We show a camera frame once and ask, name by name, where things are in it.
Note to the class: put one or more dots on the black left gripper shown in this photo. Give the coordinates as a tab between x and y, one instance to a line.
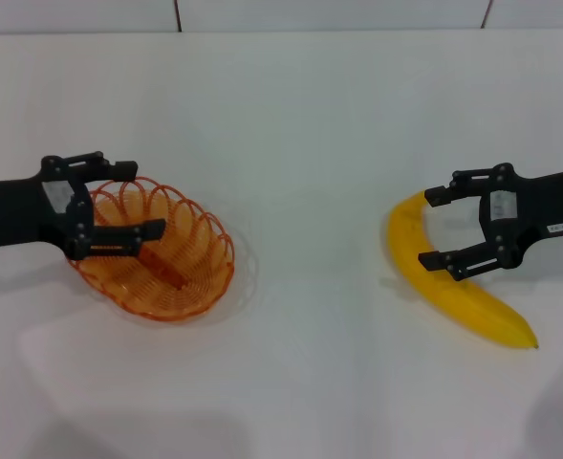
8	212

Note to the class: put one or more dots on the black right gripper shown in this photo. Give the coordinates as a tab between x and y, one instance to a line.
548	205

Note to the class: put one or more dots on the yellow banana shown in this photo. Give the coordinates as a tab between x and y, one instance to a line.
434	287

